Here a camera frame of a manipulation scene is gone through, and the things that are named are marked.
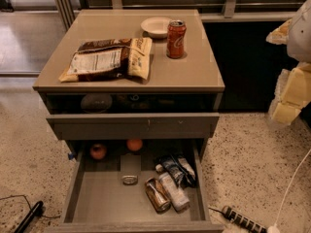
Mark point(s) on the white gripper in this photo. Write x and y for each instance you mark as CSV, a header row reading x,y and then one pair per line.
x,y
300,36

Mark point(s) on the brown chip bag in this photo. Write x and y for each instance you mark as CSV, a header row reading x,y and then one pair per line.
x,y
108,60

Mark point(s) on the beige drawer cabinet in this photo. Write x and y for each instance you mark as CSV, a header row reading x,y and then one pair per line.
x,y
108,81

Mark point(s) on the dark snack bag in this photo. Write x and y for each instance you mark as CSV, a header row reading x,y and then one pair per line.
x,y
179,169

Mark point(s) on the grey top drawer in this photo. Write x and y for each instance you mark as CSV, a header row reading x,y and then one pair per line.
x,y
133,126

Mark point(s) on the grey open middle drawer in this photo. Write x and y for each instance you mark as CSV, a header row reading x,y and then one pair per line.
x,y
98,201

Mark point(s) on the red soda can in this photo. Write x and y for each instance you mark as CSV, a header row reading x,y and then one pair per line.
x,y
175,38

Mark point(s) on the white bowl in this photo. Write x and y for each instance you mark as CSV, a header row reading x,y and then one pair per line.
x,y
156,27

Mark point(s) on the black power strip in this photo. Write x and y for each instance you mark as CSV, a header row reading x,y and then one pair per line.
x,y
242,221

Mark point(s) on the orange fruit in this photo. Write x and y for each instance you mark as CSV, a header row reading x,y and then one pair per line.
x,y
134,144

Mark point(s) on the white bottle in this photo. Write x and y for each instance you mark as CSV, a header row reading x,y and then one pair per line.
x,y
179,199

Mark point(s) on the grey round object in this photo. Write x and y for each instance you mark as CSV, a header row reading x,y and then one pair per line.
x,y
96,102

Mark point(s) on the red apple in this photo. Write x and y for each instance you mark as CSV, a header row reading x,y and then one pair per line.
x,y
98,151

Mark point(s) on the black floor tool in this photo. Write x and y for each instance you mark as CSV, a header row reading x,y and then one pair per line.
x,y
36,210

